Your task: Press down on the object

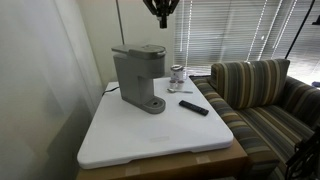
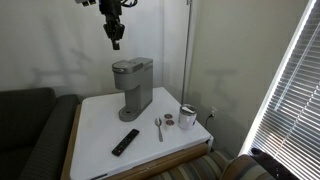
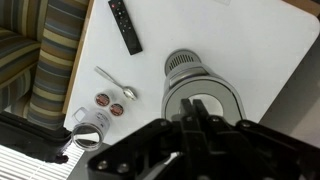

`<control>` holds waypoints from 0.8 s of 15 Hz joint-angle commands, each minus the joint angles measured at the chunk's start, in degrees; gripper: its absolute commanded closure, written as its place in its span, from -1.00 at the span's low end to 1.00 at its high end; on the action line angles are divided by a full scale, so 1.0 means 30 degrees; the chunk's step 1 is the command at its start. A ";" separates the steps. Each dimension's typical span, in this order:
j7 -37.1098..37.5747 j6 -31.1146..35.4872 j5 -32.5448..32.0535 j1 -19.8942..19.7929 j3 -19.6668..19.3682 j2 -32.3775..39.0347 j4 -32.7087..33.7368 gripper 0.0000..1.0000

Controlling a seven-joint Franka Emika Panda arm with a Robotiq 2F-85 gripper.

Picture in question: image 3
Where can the grey pod coffee machine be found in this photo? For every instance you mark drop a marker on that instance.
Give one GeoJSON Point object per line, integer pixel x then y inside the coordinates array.
{"type": "Point", "coordinates": [186, 66]}

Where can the striped fabric sofa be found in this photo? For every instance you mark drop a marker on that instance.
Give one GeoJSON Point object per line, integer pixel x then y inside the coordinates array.
{"type": "Point", "coordinates": [50, 66]}

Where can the silver metal spoon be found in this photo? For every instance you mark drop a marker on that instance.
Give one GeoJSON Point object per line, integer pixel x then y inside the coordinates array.
{"type": "Point", "coordinates": [129, 92]}

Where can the white rectangular board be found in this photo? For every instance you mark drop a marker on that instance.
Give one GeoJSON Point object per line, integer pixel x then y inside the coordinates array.
{"type": "Point", "coordinates": [250, 40]}

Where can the black remote control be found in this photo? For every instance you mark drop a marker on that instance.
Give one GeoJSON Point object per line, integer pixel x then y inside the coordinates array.
{"type": "Point", "coordinates": [125, 26]}

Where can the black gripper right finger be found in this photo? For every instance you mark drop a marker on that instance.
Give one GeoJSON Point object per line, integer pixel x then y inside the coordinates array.
{"type": "Point", "coordinates": [250, 153]}

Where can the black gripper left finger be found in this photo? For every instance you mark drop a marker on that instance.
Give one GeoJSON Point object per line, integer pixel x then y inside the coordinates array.
{"type": "Point", "coordinates": [150, 150]}

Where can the black plastic case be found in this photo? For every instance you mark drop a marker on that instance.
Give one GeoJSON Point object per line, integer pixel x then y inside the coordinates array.
{"type": "Point", "coordinates": [30, 136]}

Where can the white window blinds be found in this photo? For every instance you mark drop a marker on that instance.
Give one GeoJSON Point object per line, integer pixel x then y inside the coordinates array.
{"type": "Point", "coordinates": [26, 165]}

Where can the small coffee pod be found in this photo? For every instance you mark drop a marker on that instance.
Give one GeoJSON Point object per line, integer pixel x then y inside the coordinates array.
{"type": "Point", "coordinates": [102, 99]}
{"type": "Point", "coordinates": [116, 109]}

